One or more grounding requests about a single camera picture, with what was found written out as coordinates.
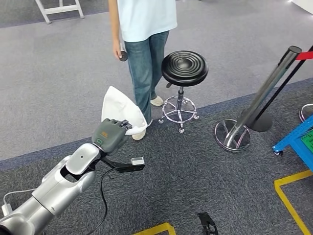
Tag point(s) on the person's hand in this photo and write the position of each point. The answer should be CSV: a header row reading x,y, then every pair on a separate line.
x,y
117,50

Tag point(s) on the black round object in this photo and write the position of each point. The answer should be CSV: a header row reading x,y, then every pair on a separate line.
x,y
124,56

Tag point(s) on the white plastic shell part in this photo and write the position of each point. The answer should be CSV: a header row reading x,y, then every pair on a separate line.
x,y
120,107

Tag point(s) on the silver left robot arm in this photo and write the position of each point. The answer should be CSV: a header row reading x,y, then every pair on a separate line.
x,y
53,191

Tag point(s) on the person's forearm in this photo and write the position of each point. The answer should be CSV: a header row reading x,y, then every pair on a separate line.
x,y
113,19

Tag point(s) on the blue metal shelf rack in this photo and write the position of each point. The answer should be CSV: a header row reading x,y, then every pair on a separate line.
x,y
293,139

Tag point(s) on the person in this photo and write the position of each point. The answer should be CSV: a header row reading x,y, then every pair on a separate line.
x,y
146,19

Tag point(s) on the black round stool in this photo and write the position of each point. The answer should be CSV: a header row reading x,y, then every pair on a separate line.
x,y
184,68

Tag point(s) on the yellow floor tape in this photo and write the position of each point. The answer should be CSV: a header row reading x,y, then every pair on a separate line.
x,y
283,191
156,229

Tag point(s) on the black right robot foot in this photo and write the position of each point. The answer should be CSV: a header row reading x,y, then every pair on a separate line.
x,y
207,223

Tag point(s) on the red barrier belt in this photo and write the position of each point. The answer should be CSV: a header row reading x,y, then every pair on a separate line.
x,y
304,55

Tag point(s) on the white display plinth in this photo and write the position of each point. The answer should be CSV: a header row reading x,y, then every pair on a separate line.
x,y
303,5

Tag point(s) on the green plastic crate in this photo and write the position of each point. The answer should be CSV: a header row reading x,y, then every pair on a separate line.
x,y
308,141

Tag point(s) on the white metal frame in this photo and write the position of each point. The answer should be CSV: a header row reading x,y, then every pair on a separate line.
x,y
61,9

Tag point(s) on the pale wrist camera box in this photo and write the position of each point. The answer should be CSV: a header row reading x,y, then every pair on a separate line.
x,y
137,161

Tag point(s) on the black camera bracket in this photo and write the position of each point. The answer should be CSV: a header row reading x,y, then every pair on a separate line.
x,y
122,167

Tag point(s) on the chrome stanchion post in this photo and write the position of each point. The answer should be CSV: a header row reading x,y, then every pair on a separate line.
x,y
264,94

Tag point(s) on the black stanchion post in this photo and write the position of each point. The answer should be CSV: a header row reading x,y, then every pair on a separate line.
x,y
262,121

